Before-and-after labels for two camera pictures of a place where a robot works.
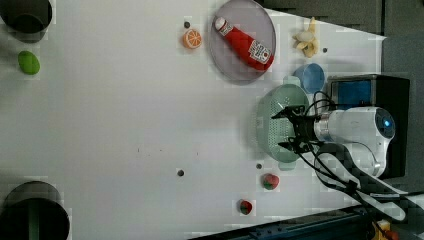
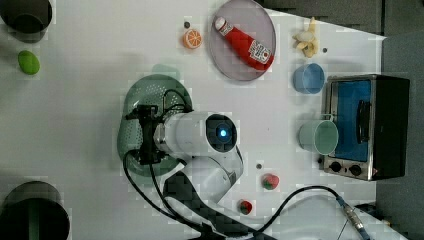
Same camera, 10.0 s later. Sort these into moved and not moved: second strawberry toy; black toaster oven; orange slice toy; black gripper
Moved: black gripper
Not moved: second strawberry toy; orange slice toy; black toaster oven
